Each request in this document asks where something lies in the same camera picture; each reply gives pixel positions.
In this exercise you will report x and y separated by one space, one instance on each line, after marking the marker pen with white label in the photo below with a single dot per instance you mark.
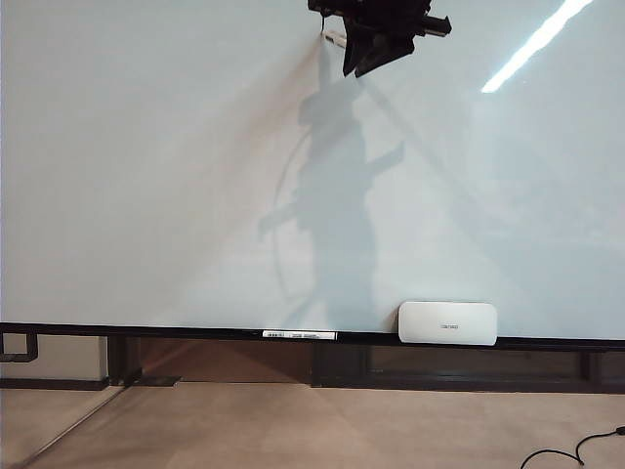
299 335

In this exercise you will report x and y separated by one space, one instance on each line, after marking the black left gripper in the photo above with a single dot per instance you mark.
386 14

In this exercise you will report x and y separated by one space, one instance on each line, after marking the black whiteboard tray ledge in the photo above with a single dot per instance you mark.
146 329

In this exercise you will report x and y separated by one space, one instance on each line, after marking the black pipe bracket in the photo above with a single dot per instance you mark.
32 348

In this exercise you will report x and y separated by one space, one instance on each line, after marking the black floor plate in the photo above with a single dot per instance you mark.
156 380

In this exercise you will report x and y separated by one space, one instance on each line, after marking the white board eraser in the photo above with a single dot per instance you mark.
447 323

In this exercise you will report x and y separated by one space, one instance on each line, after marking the metal floor strip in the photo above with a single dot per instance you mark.
73 426

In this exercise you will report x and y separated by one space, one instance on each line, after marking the white glass whiteboard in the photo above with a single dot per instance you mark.
146 171

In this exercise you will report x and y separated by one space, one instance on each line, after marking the black baseboard strip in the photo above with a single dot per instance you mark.
49 384

